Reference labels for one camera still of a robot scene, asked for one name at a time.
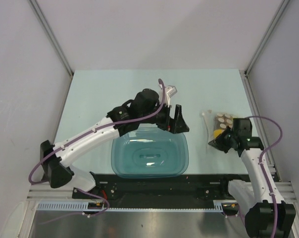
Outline teal transparent plastic container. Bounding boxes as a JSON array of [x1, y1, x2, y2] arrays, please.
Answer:
[[111, 127, 189, 179]]

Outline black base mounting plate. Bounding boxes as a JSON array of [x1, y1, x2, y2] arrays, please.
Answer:
[[42, 173, 280, 201]]

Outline right aluminium corner post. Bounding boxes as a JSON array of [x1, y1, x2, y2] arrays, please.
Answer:
[[242, 0, 292, 75]]

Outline aluminium front frame rail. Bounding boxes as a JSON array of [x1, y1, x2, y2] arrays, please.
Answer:
[[27, 182, 296, 203]]

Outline clear polka dot zip bag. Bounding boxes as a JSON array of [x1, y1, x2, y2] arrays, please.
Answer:
[[201, 110, 237, 144]]

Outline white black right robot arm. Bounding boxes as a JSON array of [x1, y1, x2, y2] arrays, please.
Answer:
[[208, 118, 296, 238]]

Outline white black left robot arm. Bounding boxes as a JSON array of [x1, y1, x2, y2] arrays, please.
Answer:
[[41, 86, 190, 198]]

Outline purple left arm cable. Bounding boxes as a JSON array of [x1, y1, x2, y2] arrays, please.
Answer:
[[28, 78, 165, 225]]

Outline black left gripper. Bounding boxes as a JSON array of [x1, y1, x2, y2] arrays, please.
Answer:
[[139, 100, 188, 133]]

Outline yellow fake lemon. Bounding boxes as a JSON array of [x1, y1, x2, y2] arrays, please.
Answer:
[[213, 129, 224, 139]]

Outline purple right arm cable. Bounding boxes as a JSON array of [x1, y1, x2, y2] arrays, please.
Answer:
[[223, 116, 284, 238]]

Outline aluminium corner post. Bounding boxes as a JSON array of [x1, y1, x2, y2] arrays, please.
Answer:
[[27, 0, 74, 78], [242, 0, 292, 75]]

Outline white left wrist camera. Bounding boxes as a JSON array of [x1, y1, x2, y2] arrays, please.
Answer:
[[159, 85, 177, 107]]

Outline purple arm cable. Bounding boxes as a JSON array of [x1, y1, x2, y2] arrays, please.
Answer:
[[28, 78, 165, 225], [223, 116, 284, 238]]

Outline left aluminium corner post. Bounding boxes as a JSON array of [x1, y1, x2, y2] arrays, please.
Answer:
[[27, 0, 74, 78]]

